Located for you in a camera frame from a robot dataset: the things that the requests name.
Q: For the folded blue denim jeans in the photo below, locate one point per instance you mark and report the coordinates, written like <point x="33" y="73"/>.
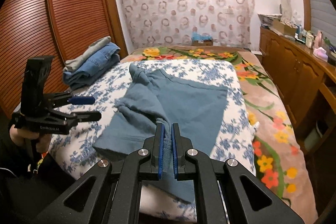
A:
<point x="93" y="68"/>

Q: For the blue floral white bedspread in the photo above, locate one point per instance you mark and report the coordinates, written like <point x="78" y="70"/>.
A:
<point x="74" y="154"/>

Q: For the teal blue pants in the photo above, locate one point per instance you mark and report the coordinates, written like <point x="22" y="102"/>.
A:
<point x="155" y="97"/>

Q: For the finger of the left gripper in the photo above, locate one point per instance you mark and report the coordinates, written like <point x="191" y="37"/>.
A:
<point x="84" y="116"/>
<point x="80" y="100"/>

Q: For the grey window roller shutter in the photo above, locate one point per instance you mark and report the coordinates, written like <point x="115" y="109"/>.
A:
<point x="323" y="18"/>

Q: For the stack of papers on cabinet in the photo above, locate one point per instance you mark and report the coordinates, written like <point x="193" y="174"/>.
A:
<point x="267" y="19"/>

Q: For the folded grey green pants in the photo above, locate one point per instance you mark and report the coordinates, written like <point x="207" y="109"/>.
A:
<point x="74" y="64"/>

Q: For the cardboard box on cabinet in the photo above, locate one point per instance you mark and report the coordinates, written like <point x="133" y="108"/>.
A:
<point x="284" y="28"/>

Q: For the long wooden sideboard cabinet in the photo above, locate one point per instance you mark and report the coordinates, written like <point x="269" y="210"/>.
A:
<point x="306" y="86"/>

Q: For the cardboard box with blue items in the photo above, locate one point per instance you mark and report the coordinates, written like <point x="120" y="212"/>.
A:
<point x="201" y="39"/>

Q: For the pink tissue pack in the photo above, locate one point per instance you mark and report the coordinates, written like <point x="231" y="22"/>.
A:
<point x="320" y="53"/>

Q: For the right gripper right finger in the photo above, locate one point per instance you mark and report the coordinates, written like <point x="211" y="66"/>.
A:
<point x="183" y="168"/>

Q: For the person's left hand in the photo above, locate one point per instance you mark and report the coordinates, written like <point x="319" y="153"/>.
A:
<point x="20" y="135"/>

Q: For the wooden slatted wardrobe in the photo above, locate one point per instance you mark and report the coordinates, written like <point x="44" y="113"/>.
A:
<point x="61" y="28"/>

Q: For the circle patterned sheer curtain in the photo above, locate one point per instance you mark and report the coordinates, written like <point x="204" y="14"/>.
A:
<point x="180" y="22"/>

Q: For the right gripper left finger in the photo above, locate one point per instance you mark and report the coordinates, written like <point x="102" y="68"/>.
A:
<point x="152" y="168"/>

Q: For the colourful floral beige blanket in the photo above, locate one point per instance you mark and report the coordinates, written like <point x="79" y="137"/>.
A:
<point x="279" y="162"/>

